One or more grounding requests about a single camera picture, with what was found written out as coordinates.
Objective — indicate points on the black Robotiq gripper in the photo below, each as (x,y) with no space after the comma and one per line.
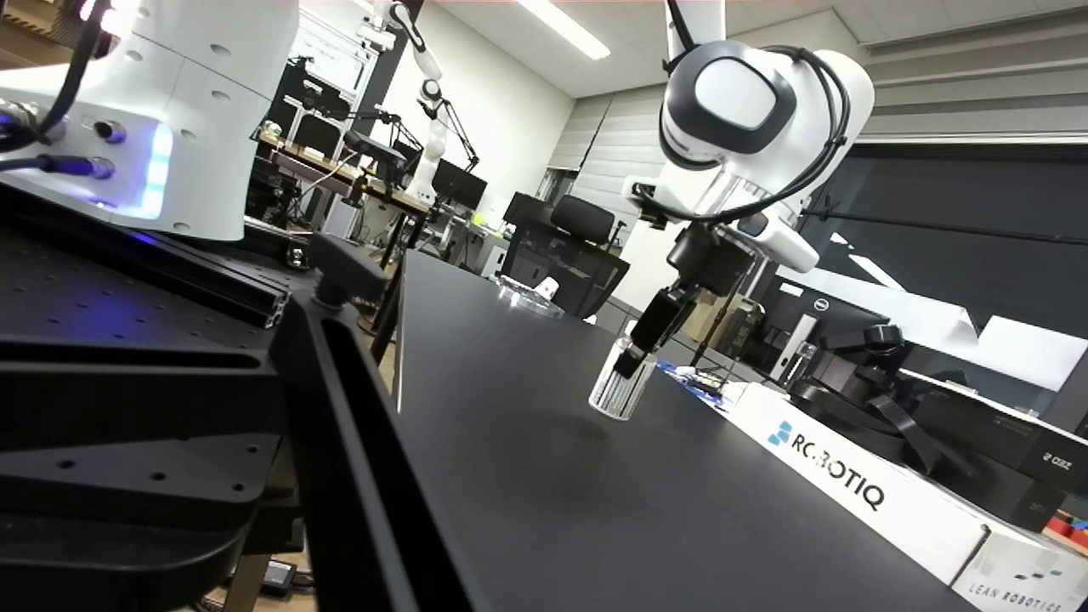
(711,259)

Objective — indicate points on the white pill bottle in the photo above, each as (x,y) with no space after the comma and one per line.
(621,393)

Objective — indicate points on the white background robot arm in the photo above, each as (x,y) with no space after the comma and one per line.
(438,112)

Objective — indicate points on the brown cardboard box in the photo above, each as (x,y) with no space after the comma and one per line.
(705,320)

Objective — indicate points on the black office chair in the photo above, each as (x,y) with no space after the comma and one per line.
(567,256)

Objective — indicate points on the clear plastic item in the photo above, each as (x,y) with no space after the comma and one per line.
(530,293)

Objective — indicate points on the black computer monitor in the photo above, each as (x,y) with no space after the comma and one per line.
(457,183)

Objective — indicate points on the long white Robotiq box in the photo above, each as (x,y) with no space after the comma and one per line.
(853,478)

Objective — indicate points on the ceiling light strip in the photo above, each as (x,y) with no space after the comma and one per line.
(562,29)

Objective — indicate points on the black device on box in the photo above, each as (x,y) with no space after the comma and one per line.
(962,435)

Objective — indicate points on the cluttered background desk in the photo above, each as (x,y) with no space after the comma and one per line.
(329,155)

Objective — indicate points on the grey window blind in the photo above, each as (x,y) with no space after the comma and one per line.
(974,88)

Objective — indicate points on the white Lean Robotics box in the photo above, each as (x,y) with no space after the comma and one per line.
(1020,573)

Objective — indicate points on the red small item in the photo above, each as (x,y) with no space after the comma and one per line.
(1070,532)

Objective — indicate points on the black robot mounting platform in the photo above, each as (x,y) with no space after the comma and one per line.
(125,385)

